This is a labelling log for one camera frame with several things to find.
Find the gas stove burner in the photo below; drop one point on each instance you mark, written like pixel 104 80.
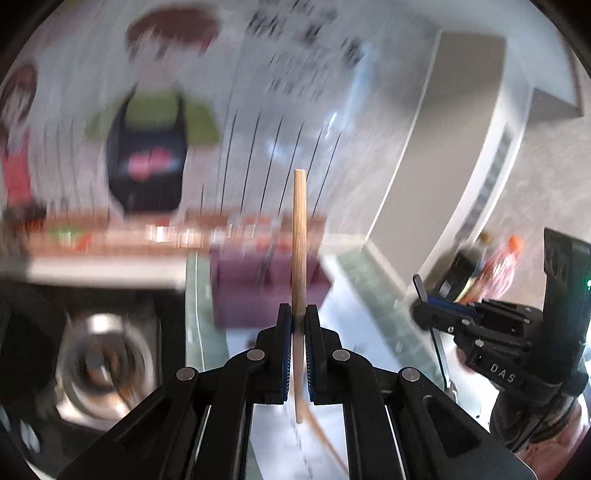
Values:
pixel 106 360

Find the wooden chopstick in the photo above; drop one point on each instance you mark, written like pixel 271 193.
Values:
pixel 299 230

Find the person's right forearm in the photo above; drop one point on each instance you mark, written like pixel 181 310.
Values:
pixel 554 434

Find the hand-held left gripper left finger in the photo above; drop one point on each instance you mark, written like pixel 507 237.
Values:
pixel 286 350

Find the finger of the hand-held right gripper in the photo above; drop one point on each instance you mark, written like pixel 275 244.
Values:
pixel 450 305
pixel 443 321

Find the green white printed table mat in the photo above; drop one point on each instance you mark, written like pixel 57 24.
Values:
pixel 355 300

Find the white wall vent grille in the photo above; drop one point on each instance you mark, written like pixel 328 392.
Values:
pixel 491 184

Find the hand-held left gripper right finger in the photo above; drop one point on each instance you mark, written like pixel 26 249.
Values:
pixel 310 355

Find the dark soy sauce bottle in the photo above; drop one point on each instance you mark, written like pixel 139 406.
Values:
pixel 461 272

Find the purple utensil container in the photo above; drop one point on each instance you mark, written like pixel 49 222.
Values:
pixel 240 286

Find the orange capped chili bottle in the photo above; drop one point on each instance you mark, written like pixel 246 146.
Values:
pixel 501 267

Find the black gas stove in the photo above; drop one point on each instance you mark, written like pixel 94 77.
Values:
pixel 27 350

